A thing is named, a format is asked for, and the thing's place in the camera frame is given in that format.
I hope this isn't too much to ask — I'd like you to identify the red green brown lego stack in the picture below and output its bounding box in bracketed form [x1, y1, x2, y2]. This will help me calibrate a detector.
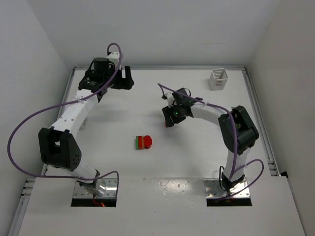
[135, 135, 153, 150]

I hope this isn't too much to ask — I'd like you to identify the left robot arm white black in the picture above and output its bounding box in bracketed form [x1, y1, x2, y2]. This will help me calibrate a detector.
[38, 52, 134, 185]

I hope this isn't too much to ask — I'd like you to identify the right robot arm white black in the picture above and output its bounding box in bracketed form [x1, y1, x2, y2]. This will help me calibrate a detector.
[160, 86, 259, 192]

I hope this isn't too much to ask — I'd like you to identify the white slotted container near left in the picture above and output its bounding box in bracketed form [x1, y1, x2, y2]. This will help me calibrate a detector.
[79, 118, 88, 130]

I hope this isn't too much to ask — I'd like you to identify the white slotted container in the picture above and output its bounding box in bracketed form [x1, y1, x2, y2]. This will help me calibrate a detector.
[209, 68, 228, 91]
[79, 118, 88, 130]

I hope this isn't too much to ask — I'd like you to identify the white slotted container far right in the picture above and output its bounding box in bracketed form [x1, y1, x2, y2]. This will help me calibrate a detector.
[209, 68, 228, 91]

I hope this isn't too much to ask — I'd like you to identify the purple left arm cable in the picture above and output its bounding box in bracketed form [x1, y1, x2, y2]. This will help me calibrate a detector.
[7, 43, 123, 181]

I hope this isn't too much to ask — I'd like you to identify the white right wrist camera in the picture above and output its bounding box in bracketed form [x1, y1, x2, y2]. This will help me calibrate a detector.
[162, 92, 175, 106]

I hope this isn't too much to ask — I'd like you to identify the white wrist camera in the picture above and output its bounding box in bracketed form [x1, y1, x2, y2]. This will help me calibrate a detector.
[106, 52, 120, 67]
[162, 92, 175, 106]

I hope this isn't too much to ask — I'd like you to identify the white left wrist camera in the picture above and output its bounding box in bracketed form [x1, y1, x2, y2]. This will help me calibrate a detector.
[106, 52, 120, 67]

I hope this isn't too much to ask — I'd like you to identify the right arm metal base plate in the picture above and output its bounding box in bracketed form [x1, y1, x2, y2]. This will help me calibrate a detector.
[204, 178, 251, 200]

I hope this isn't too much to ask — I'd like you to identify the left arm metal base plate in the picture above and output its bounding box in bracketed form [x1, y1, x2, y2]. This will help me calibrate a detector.
[73, 178, 118, 199]

